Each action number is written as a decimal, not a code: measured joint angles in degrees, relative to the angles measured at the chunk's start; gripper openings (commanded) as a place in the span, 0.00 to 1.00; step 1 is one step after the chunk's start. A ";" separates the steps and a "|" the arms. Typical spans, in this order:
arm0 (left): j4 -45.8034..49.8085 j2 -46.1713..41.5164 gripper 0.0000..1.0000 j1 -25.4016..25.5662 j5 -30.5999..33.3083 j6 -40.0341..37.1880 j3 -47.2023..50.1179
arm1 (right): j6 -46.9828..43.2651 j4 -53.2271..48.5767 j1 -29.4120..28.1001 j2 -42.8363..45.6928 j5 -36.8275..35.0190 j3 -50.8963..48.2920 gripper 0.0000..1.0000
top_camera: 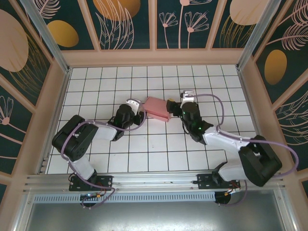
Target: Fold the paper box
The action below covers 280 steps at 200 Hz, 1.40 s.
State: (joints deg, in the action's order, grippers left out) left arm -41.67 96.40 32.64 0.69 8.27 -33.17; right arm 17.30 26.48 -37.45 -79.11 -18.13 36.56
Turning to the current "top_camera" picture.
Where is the pink paper box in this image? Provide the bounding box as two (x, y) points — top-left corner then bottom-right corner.
(143, 96), (173, 122)

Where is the grey metal sheet panel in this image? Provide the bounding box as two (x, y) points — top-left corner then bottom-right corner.
(24, 190), (296, 231)

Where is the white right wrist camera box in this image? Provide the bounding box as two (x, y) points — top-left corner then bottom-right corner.
(180, 90), (196, 103)

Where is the aluminium side rail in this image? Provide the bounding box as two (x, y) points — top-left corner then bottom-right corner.
(36, 68), (72, 174)
(237, 68), (274, 170)

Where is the aluminium profile rail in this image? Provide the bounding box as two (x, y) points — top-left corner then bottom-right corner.
(23, 170), (288, 193)

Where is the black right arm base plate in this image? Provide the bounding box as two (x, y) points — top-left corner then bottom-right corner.
(196, 173), (241, 190)

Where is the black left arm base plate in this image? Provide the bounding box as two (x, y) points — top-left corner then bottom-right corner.
(69, 175), (114, 192)

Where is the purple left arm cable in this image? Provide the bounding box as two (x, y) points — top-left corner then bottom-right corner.
(60, 98), (147, 210)

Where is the grey slotted cable duct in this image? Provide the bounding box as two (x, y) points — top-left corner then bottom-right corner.
(33, 192), (216, 203)

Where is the small wired connector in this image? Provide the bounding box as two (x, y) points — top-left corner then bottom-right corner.
(222, 182), (241, 197)
(80, 190), (108, 202)

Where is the aluminium corner post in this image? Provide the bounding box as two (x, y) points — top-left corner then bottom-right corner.
(235, 0), (282, 70)
(20, 0), (72, 74)

